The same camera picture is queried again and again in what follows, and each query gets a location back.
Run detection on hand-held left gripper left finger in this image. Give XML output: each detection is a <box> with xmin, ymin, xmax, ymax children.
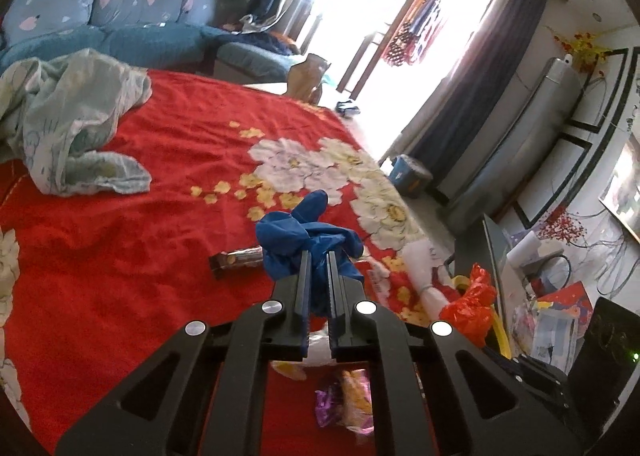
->
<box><xmin>55</xmin><ymin>251</ymin><xmax>313</xmax><ymax>456</ymax></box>

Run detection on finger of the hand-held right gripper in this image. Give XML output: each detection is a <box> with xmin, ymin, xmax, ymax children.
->
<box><xmin>500</xmin><ymin>352</ymin><xmax>569</xmax><ymax>389</ymax></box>

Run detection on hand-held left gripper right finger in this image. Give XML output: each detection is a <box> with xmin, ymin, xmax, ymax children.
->
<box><xmin>326</xmin><ymin>251</ymin><xmax>587</xmax><ymax>456</ymax></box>

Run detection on blue rubber glove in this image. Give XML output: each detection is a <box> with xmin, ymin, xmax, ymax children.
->
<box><xmin>256</xmin><ymin>190</ymin><xmax>365</xmax><ymax>317</ymax></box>

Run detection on orange plastic bag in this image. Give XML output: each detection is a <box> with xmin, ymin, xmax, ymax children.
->
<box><xmin>439</xmin><ymin>263</ymin><xmax>499</xmax><ymax>350</ymax></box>

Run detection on clear plastic packet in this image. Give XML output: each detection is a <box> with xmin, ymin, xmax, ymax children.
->
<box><xmin>529</xmin><ymin>308</ymin><xmax>584</xmax><ymax>373</ymax></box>

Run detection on red wrapper with barcode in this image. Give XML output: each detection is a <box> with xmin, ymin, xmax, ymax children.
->
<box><xmin>367</xmin><ymin>258</ymin><xmax>393</xmax><ymax>295</ymax></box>

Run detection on red cardboard box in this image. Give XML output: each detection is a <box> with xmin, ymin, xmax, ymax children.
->
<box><xmin>537</xmin><ymin>283</ymin><xmax>594</xmax><ymax>333</ymax></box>

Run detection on brown snack wrapper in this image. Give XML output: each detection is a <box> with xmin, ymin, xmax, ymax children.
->
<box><xmin>208</xmin><ymin>246</ymin><xmax>265</xmax><ymax>281</ymax></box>

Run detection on yellow snack packet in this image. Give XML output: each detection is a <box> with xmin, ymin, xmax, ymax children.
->
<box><xmin>340</xmin><ymin>370</ymin><xmax>375</xmax><ymax>435</ymax></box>

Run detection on white rolled towel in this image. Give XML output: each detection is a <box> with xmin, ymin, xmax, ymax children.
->
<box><xmin>400</xmin><ymin>240</ymin><xmax>453</xmax><ymax>323</ymax></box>

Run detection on purple candy wrapper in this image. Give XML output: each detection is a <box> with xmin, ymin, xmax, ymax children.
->
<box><xmin>314</xmin><ymin>382</ymin><xmax>347</xmax><ymax>429</ymax></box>

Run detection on white paper roll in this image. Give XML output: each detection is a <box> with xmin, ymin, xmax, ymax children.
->
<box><xmin>507</xmin><ymin>231</ymin><xmax>544</xmax><ymax>269</ymax></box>

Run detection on red artificial flowers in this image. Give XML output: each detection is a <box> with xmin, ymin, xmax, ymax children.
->
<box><xmin>532</xmin><ymin>208</ymin><xmax>589</xmax><ymax>247</ymax></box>

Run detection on blue bucket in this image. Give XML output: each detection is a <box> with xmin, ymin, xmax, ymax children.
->
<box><xmin>389</xmin><ymin>154</ymin><xmax>434</xmax><ymax>199</ymax></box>

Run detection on red floral blanket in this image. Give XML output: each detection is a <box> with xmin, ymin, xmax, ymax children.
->
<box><xmin>0</xmin><ymin>66</ymin><xmax>501</xmax><ymax>456</ymax></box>

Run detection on flat screen television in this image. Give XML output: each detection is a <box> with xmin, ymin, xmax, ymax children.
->
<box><xmin>597</xmin><ymin>133</ymin><xmax>640</xmax><ymax>245</ymax></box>

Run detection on grey standing air conditioner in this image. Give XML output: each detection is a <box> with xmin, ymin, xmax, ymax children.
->
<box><xmin>446</xmin><ymin>57</ymin><xmax>582</xmax><ymax>233</ymax></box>

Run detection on brown paper bag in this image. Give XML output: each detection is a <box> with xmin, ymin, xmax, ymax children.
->
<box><xmin>287</xmin><ymin>53</ymin><xmax>332</xmax><ymax>104</ymax></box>

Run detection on dark grey curtain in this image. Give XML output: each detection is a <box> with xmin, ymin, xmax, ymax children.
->
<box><xmin>407</xmin><ymin>0</ymin><xmax>552</xmax><ymax>187</ymax></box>

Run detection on dark blue quilt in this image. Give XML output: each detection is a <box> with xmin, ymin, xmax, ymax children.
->
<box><xmin>234</xmin><ymin>28</ymin><xmax>302</xmax><ymax>56</ymax></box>

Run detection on hanging colourful laundry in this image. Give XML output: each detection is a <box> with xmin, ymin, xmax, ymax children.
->
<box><xmin>382</xmin><ymin>0</ymin><xmax>452</xmax><ymax>68</ymax></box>

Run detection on light green crumpled blanket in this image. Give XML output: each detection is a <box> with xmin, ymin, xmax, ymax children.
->
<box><xmin>0</xmin><ymin>48</ymin><xmax>154</xmax><ymax>197</ymax></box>

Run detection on yellow artificial flowers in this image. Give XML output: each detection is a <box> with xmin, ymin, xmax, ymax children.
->
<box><xmin>552</xmin><ymin>30</ymin><xmax>609</xmax><ymax>74</ymax></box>

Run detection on blue heart print sofa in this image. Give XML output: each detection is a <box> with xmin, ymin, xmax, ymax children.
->
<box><xmin>0</xmin><ymin>0</ymin><xmax>301</xmax><ymax>82</ymax></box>

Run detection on black cable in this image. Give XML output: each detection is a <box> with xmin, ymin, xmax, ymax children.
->
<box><xmin>541</xmin><ymin>253</ymin><xmax>574</xmax><ymax>287</ymax></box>

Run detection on white cables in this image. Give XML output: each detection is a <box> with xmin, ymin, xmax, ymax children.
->
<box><xmin>592</xmin><ymin>235</ymin><xmax>640</xmax><ymax>297</ymax></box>

